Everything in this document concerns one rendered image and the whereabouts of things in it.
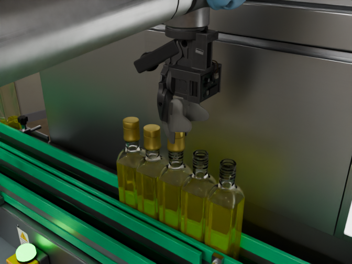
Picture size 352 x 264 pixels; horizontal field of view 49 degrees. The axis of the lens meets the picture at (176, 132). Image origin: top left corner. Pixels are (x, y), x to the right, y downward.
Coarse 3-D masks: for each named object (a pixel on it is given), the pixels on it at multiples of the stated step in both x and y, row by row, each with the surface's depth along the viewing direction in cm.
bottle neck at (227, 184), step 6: (222, 162) 68; (228, 162) 70; (234, 162) 68; (222, 168) 68; (228, 168) 67; (234, 168) 68; (222, 174) 68; (228, 174) 68; (234, 174) 68; (222, 180) 69; (228, 180) 68; (234, 180) 69; (222, 186) 69; (228, 186) 69; (234, 186) 70
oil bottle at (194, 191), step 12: (192, 180) 73; (204, 180) 72; (192, 192) 73; (204, 192) 72; (192, 204) 74; (204, 204) 72; (192, 216) 75; (204, 216) 74; (192, 228) 76; (204, 228) 75; (204, 240) 77
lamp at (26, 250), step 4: (24, 244) 91; (28, 244) 91; (20, 248) 90; (24, 248) 89; (28, 248) 90; (32, 248) 90; (16, 252) 89; (20, 252) 89; (24, 252) 89; (28, 252) 89; (32, 252) 89; (36, 252) 91; (16, 256) 90; (20, 256) 88; (24, 256) 88; (28, 256) 89; (32, 256) 90; (36, 256) 91; (20, 260) 89; (24, 260) 89; (28, 260) 89; (32, 260) 90
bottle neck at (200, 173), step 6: (198, 150) 72; (204, 150) 72; (198, 156) 70; (204, 156) 70; (198, 162) 71; (204, 162) 71; (198, 168) 71; (204, 168) 71; (192, 174) 73; (198, 174) 72; (204, 174) 72
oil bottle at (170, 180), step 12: (168, 168) 76; (180, 168) 76; (168, 180) 76; (180, 180) 75; (168, 192) 77; (180, 192) 76; (168, 204) 78; (180, 204) 77; (168, 216) 80; (180, 216) 78; (180, 228) 80
